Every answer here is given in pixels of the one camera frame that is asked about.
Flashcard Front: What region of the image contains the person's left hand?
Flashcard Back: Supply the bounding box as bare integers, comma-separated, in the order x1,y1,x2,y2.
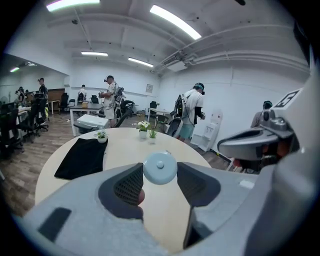
136,189,146,207

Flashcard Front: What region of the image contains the spiky green potted plant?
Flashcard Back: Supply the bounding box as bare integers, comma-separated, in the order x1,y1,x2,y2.
147,128,158,145

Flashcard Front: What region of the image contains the black cloth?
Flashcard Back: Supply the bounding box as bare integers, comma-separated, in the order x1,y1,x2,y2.
54,137,109,181

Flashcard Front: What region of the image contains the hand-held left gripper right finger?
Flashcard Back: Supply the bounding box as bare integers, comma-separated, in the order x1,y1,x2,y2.
174,161,258,256

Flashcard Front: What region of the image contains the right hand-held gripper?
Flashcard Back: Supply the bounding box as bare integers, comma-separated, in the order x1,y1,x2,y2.
216,71,320,166

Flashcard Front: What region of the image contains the grey desk with white legs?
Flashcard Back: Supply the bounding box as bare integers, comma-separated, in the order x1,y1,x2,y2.
68,102,105,138

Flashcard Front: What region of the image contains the ceiling air conditioner unit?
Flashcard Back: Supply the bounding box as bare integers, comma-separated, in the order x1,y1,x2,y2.
163,55,189,73

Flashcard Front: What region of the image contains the row of black office chairs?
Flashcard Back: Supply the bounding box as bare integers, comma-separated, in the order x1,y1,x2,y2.
0,96,50,161

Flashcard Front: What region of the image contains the small white round object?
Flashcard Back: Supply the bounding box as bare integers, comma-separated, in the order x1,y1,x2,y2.
142,149,179,185

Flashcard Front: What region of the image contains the white water dispenser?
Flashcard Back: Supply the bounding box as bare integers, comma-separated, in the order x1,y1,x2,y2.
191,108,224,153

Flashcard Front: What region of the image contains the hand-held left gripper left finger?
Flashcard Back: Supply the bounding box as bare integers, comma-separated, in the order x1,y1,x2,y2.
15,162,173,256

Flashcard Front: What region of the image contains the brown wooden cabinet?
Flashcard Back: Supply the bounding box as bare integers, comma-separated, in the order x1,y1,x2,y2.
46,88,66,115

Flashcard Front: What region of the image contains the ceiling strip light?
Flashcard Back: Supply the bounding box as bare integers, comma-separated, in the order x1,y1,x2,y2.
127,57,155,68
45,0,101,13
80,51,109,57
149,4,203,41

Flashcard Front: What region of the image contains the black curved-headrest office chair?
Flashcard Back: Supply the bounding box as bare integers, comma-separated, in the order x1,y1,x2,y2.
120,99,136,118

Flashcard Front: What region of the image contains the white-flowered potted plant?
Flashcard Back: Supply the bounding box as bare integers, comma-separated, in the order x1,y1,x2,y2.
136,120,151,140

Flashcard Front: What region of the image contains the grey shell backpack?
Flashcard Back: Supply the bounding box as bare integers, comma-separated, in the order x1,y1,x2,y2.
165,117,185,138

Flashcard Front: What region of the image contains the black mesh chair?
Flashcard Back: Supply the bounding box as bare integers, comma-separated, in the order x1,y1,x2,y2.
154,114,174,134

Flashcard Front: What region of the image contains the small leafy potted plant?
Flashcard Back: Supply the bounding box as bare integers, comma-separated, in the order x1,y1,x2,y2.
94,129,110,144

